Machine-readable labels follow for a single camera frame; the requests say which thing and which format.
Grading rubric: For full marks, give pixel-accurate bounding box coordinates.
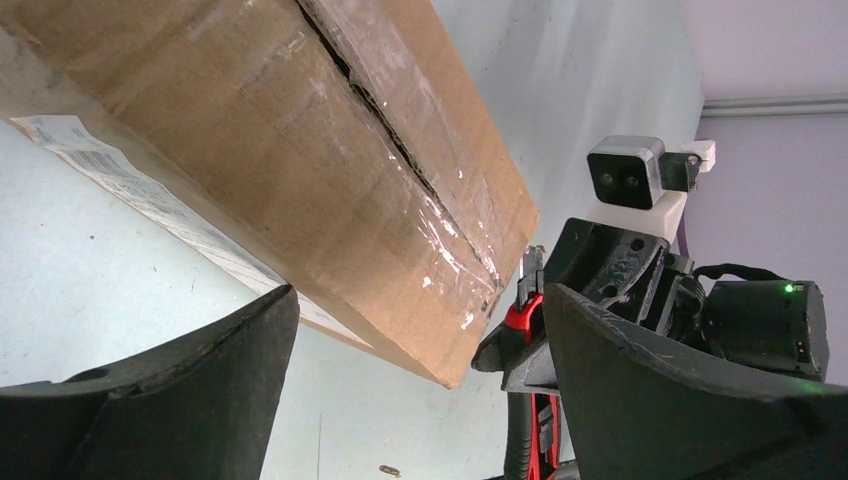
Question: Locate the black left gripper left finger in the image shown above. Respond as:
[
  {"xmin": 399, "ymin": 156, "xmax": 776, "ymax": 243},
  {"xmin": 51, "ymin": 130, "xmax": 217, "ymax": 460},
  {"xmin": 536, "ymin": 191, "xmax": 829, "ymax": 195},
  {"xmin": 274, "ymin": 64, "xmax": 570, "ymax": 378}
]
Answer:
[{"xmin": 1, "ymin": 285, "xmax": 300, "ymax": 479}]

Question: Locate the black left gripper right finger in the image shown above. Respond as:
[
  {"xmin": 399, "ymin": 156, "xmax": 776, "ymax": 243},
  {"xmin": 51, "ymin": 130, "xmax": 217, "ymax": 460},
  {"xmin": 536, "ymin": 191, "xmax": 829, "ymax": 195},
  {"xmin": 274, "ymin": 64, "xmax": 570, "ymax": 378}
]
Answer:
[{"xmin": 543, "ymin": 284, "xmax": 847, "ymax": 479}]

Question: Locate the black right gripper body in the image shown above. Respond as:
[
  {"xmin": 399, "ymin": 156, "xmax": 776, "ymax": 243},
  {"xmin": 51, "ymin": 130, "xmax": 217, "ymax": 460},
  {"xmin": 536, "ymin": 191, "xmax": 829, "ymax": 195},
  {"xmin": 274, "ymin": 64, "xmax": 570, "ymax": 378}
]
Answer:
[{"xmin": 622, "ymin": 248, "xmax": 706, "ymax": 346}]

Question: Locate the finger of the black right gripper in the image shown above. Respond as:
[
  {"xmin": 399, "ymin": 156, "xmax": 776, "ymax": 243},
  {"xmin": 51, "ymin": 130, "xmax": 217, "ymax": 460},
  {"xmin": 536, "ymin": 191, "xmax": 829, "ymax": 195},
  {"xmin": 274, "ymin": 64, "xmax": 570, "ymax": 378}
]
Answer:
[
  {"xmin": 544, "ymin": 218, "xmax": 670, "ymax": 312},
  {"xmin": 471, "ymin": 324, "xmax": 560, "ymax": 396}
]

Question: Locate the red black utility knife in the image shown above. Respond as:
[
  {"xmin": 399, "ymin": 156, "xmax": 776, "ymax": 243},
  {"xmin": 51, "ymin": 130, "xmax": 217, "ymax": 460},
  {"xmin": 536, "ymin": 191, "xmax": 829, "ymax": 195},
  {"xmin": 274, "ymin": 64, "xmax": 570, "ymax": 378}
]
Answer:
[{"xmin": 499, "ymin": 246, "xmax": 562, "ymax": 479}]

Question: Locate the brown cardboard express box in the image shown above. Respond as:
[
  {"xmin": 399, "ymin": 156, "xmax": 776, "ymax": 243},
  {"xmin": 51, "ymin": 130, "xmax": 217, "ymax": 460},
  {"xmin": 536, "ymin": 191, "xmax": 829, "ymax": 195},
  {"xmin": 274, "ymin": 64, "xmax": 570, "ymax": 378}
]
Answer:
[{"xmin": 1, "ymin": 1, "xmax": 538, "ymax": 388}]

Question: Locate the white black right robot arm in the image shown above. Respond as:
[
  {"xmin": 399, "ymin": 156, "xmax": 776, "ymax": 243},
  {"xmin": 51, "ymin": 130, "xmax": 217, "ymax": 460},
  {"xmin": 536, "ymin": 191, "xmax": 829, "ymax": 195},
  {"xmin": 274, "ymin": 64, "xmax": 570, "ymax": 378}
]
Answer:
[{"xmin": 471, "ymin": 218, "xmax": 829, "ymax": 394}]

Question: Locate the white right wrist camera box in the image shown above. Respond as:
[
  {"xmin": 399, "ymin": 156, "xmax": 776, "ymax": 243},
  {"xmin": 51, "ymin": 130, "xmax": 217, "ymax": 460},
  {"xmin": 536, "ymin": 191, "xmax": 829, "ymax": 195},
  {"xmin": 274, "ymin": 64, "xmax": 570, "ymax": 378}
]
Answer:
[{"xmin": 587, "ymin": 135, "xmax": 716, "ymax": 243}]

